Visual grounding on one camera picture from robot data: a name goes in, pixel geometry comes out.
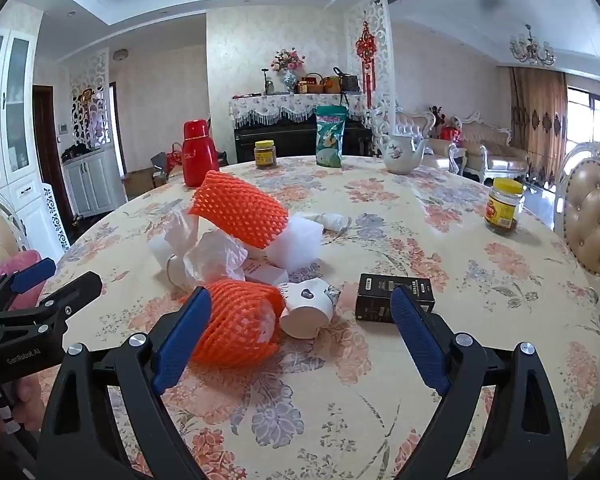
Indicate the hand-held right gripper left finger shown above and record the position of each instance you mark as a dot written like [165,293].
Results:
[182,340]

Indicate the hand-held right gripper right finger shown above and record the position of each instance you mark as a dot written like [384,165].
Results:
[420,340]

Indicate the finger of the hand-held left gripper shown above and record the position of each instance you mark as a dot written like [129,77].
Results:
[32,274]
[75,292]

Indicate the pink lined waste bin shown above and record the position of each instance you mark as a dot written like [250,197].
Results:
[20,261]

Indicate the orange foam fruit net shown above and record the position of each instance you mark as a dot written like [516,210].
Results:
[235,325]
[240,210]

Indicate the black carton box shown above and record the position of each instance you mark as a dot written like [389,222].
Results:
[375,300]

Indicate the white paper cup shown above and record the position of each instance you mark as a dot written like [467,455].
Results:
[177,275]

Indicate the small white pink box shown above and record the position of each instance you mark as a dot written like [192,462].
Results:
[267,272]

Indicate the clear plastic bag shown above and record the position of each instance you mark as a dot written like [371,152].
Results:
[180,230]

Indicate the crushed printed paper cup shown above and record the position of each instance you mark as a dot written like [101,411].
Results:
[305,310]

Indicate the white paper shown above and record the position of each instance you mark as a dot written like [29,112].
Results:
[332,221]

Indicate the white foam block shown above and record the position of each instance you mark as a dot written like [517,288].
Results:
[300,245]

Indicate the person's left hand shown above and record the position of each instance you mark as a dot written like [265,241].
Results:
[27,402]

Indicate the white cutout panel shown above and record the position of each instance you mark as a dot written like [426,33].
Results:
[55,215]

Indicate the low white cabinet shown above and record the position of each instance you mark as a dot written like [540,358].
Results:
[90,185]

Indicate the floral tablecloth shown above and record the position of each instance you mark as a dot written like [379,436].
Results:
[380,240]

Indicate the cardboard box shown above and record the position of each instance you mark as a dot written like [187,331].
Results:
[137,185]

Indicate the dark wooden door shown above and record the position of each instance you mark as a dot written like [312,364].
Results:
[47,150]

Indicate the dark bag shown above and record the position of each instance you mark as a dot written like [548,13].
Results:
[80,151]

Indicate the grey paper bag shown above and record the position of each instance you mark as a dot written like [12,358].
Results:
[159,162]

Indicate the yellow-lid glass jar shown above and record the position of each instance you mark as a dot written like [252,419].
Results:
[265,155]
[502,207]

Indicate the white glass-door cabinet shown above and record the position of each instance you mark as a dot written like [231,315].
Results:
[15,110]

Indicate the red gift bag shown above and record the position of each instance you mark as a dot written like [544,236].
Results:
[175,160]

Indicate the white lattice screen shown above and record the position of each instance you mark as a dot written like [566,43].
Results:
[382,60]
[92,105]

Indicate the red thermos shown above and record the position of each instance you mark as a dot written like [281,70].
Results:
[200,155]

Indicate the white teapot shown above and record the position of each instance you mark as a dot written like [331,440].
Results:
[397,155]

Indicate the ornate white sofa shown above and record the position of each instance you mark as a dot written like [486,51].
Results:
[495,150]

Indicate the ornate white armchair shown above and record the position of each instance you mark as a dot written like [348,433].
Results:
[415,125]

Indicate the green snack bag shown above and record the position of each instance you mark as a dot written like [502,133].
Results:
[330,140]

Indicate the black piano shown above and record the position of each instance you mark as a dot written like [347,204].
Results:
[290,142]

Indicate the round ceiling light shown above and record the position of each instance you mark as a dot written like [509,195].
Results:
[121,53]

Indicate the brown curtain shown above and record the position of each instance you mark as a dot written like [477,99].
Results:
[537,125]

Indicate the floral lace piano cover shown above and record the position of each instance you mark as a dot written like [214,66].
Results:
[280,107]

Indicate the dark handbag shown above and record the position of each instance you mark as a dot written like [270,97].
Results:
[350,82]

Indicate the woven basket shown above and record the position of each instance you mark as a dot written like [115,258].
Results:
[312,85]
[331,85]

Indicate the dark slim ornament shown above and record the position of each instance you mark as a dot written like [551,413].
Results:
[266,82]

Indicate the window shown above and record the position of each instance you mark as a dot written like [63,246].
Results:
[587,125]

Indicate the flower vase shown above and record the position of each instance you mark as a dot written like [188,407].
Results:
[288,67]

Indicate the red Chinese knot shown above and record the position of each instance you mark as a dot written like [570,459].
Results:
[366,50]

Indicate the chandelier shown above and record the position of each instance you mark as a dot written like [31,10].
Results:
[530,50]

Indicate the wall control panel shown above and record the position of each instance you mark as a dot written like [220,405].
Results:
[63,128]

